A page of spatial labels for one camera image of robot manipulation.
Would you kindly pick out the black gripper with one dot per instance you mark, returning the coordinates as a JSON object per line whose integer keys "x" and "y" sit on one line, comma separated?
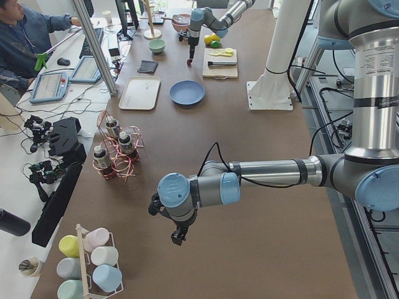
{"x": 192, "y": 41}
{"x": 181, "y": 225}

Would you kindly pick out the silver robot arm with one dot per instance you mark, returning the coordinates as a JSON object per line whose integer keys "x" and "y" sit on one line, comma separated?
{"x": 204, "y": 17}
{"x": 366, "y": 172}

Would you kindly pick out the blue plate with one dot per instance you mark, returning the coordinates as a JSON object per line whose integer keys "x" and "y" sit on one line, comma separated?
{"x": 187, "y": 92}

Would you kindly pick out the yellow lemon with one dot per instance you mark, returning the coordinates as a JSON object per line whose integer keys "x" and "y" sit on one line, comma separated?
{"x": 215, "y": 37}
{"x": 208, "y": 39}

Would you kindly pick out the green lime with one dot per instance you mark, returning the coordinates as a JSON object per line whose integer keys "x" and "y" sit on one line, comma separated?
{"x": 215, "y": 44}

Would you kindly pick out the pink bowl with ice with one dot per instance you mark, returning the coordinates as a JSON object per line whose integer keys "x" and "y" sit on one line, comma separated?
{"x": 180, "y": 22}

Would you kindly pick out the green bowl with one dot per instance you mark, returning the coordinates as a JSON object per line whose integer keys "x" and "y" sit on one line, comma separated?
{"x": 157, "y": 46}

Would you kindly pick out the wooden cutting board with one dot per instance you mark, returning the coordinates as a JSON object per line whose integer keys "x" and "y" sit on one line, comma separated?
{"x": 219, "y": 72}

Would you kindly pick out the wooden cup tree stand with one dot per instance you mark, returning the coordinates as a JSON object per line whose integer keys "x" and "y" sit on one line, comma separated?
{"x": 151, "y": 33}

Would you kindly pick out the grey cloth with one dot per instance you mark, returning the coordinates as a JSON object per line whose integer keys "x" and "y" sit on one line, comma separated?
{"x": 147, "y": 67}

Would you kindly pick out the black monitor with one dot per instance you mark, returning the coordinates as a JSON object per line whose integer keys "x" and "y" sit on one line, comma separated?
{"x": 128, "y": 19}

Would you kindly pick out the white tray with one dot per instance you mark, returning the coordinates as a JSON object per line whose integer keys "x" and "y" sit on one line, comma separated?
{"x": 140, "y": 93}

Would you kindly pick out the white cup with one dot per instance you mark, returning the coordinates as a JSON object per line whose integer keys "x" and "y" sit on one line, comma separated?
{"x": 105, "y": 255}

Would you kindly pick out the pink cup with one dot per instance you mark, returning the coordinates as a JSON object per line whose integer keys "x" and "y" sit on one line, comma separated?
{"x": 96, "y": 238}

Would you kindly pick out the blue cup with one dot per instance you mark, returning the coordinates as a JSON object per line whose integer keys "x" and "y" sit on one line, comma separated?
{"x": 108, "y": 278}

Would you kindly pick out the white pillar base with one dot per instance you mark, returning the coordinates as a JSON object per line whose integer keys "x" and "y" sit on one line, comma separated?
{"x": 272, "y": 90}

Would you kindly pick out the wooden cup rack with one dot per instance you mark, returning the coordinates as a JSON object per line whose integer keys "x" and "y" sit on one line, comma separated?
{"x": 90, "y": 289}

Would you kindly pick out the blue teach pendant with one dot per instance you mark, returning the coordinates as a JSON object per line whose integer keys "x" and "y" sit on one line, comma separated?
{"x": 86, "y": 71}
{"x": 49, "y": 87}

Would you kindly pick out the dark drink bottle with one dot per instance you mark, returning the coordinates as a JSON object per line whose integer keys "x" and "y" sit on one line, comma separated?
{"x": 102, "y": 161}
{"x": 112, "y": 126}
{"x": 125, "y": 143}

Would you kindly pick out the yellow cup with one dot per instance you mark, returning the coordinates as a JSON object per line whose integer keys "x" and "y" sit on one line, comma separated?
{"x": 69, "y": 246}

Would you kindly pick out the grey cup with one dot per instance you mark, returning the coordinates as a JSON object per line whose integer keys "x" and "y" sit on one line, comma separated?
{"x": 69, "y": 268}

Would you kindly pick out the mint cup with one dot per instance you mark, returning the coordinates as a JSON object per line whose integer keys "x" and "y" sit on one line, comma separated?
{"x": 70, "y": 289}

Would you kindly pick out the black computer mouse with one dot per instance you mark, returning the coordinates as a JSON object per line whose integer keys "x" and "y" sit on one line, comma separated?
{"x": 63, "y": 62}

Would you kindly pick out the paper cup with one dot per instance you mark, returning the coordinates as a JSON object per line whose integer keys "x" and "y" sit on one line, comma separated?
{"x": 30, "y": 267}

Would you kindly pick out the person in blue hoodie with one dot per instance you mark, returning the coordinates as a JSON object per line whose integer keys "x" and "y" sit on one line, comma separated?
{"x": 24, "y": 35}

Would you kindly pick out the black thermos bottle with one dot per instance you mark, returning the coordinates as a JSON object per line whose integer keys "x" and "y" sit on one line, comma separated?
{"x": 13, "y": 224}

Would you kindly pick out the aluminium frame post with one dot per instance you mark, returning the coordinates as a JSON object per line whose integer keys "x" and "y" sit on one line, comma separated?
{"x": 82, "y": 14}

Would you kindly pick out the copper wire bottle rack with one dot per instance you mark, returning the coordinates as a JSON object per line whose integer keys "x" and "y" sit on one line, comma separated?
{"x": 123, "y": 165}

